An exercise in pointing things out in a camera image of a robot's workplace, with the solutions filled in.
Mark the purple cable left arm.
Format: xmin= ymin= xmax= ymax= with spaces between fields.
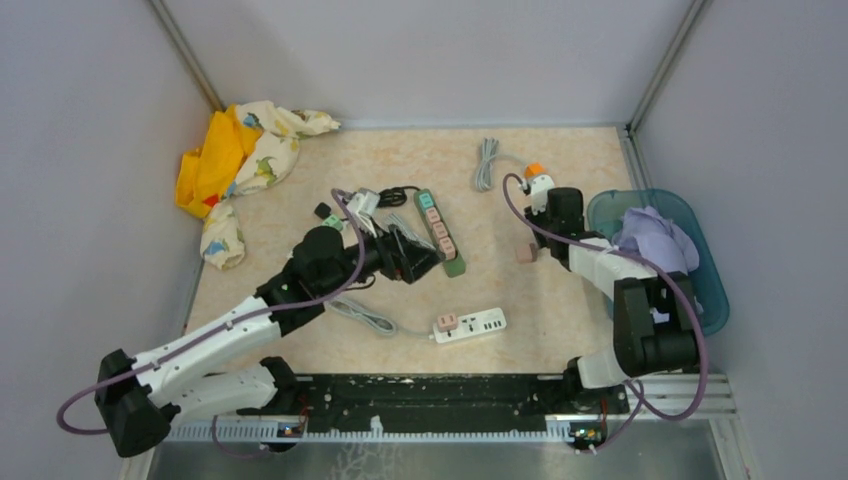
xmin=56 ymin=188 xmax=367 ymax=460

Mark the grey coiled cable small strip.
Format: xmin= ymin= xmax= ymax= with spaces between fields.
xmin=378 ymin=213 xmax=429 ymax=245

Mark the purple cloth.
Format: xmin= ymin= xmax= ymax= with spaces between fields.
xmin=612 ymin=206 xmax=700 ymax=273

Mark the yellow dinosaur cloth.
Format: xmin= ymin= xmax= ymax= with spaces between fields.
xmin=174 ymin=100 xmax=340 ymax=271

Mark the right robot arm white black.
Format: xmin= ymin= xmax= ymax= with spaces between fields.
xmin=524 ymin=187 xmax=703 ymax=412

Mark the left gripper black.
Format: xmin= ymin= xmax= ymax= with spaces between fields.
xmin=319 ymin=215 xmax=445 ymax=298

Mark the white usb power strip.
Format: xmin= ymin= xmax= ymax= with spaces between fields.
xmin=432 ymin=308 xmax=508 ymax=344

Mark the teal plastic bin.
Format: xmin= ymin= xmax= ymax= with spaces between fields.
xmin=586 ymin=189 xmax=729 ymax=336

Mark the black plug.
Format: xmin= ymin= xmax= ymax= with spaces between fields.
xmin=314 ymin=202 xmax=333 ymax=220

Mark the orange power strip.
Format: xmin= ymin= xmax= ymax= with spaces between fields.
xmin=524 ymin=163 xmax=547 ymax=180

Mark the grey cable of white strip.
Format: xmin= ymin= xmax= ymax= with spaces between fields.
xmin=327 ymin=296 xmax=439 ymax=340

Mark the grey cable of orange strip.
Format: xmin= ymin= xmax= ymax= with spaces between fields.
xmin=472 ymin=137 xmax=531 ymax=194

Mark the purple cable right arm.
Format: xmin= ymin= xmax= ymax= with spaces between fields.
xmin=501 ymin=173 xmax=710 ymax=455

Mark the green long power strip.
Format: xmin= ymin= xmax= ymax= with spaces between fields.
xmin=413 ymin=189 xmax=467 ymax=278

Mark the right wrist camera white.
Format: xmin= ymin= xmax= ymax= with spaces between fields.
xmin=525 ymin=173 xmax=555 ymax=214

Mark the small white green-plug strip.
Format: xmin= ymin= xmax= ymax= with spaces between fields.
xmin=322 ymin=214 xmax=346 ymax=232

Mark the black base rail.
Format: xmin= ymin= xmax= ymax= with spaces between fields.
xmin=239 ymin=374 xmax=630 ymax=434

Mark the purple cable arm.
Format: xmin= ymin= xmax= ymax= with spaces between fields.
xmin=501 ymin=173 xmax=710 ymax=455
xmin=56 ymin=188 xmax=367 ymax=460

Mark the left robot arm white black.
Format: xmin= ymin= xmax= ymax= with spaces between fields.
xmin=95 ymin=226 xmax=445 ymax=458

